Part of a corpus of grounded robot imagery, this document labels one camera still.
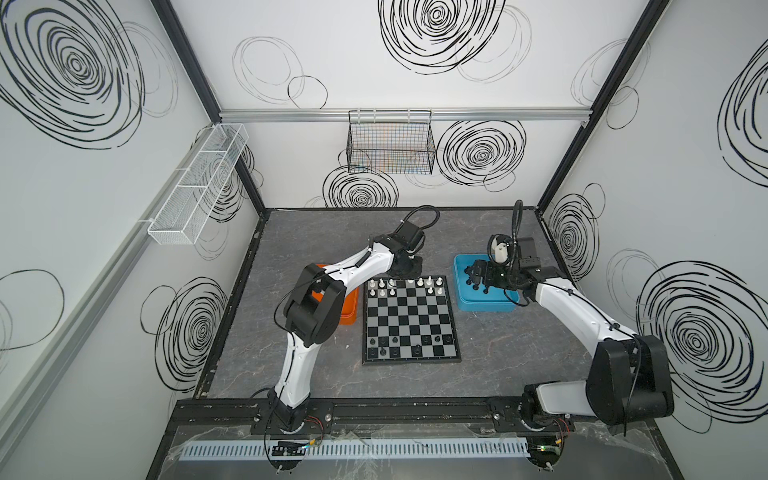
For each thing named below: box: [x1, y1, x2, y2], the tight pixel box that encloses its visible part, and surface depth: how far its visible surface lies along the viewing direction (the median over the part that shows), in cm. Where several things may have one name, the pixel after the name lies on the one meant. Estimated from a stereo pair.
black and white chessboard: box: [362, 275, 462, 365], surface depth 90 cm
